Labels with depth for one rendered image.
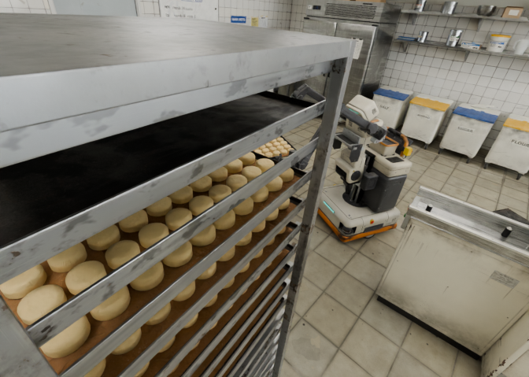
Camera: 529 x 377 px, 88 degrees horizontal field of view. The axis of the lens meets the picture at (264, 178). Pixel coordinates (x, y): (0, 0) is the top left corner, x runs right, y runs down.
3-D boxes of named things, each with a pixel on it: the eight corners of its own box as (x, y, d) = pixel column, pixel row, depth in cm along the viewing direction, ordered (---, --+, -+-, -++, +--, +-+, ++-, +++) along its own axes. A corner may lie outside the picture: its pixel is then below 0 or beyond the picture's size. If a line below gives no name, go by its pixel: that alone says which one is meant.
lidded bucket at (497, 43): (504, 52, 402) (512, 35, 391) (503, 53, 386) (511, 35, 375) (484, 49, 416) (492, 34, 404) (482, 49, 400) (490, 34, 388)
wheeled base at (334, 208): (357, 194, 327) (362, 177, 314) (397, 230, 278) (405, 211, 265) (308, 205, 304) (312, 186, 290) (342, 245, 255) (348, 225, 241)
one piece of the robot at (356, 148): (342, 147, 252) (348, 125, 241) (362, 161, 231) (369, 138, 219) (328, 149, 247) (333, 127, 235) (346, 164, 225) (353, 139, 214)
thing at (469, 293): (480, 325, 201) (559, 236, 153) (476, 364, 177) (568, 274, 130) (385, 272, 235) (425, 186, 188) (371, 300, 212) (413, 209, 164)
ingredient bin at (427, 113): (395, 141, 490) (410, 98, 449) (406, 132, 532) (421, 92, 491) (427, 151, 461) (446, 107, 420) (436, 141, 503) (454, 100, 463)
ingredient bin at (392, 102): (361, 130, 523) (373, 90, 483) (374, 122, 567) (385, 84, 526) (390, 138, 496) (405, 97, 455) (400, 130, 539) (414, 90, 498)
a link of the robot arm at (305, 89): (306, 84, 208) (301, 79, 215) (296, 99, 214) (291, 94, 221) (343, 109, 232) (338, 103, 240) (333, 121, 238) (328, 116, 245)
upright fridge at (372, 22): (368, 120, 574) (402, 5, 465) (349, 131, 515) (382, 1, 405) (313, 103, 649) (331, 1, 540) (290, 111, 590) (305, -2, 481)
